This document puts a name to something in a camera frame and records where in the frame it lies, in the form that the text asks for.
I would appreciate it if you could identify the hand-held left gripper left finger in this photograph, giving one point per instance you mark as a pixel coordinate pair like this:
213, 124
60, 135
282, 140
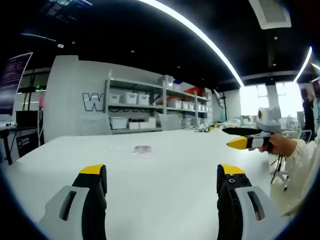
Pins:
92, 200

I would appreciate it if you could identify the orange box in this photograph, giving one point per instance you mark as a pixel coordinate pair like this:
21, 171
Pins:
193, 90

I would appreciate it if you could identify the person in white coat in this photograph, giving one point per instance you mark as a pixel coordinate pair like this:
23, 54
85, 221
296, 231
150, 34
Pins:
292, 195

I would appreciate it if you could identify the row of white storage bins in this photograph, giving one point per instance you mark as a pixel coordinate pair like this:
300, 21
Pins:
130, 98

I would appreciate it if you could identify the green exit sign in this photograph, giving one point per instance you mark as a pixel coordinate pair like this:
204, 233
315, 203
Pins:
38, 86

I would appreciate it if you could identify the black printed board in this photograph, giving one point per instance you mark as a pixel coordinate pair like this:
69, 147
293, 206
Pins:
27, 143

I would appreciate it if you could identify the grey metal shelf unit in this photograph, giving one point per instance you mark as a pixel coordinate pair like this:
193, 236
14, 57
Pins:
140, 86

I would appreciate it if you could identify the standing desk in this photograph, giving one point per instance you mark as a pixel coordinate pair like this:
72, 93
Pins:
22, 128

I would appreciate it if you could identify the ceiling air conditioner vent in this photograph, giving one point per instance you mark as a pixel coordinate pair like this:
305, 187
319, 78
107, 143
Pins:
272, 15

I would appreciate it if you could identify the black computer case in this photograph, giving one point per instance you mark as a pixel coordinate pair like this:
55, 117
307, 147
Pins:
26, 118

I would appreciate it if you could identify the grey chair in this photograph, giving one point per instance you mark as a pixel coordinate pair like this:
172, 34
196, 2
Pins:
96, 123
170, 122

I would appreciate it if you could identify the white office chair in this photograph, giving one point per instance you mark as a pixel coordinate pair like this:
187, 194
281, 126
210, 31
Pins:
285, 178

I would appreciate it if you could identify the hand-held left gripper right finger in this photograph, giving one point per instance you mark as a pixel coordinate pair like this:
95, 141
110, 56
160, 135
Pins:
230, 205

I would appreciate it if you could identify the person's right hand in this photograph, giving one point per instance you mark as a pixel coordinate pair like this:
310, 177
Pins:
282, 145

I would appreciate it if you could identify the clear resealable bag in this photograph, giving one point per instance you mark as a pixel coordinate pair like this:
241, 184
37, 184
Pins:
143, 150

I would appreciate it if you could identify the long ceiling light strip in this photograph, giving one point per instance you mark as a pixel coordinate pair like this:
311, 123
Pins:
200, 35

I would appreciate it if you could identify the pink hanging object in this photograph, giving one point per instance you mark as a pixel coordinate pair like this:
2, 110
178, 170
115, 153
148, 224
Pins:
42, 101

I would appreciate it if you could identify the purple screen monitor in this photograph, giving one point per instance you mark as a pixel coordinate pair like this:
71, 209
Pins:
12, 80

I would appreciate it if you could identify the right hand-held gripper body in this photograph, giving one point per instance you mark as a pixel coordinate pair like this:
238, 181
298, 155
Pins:
270, 120

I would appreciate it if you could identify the short ceiling light strip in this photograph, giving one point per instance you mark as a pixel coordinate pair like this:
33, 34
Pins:
306, 62

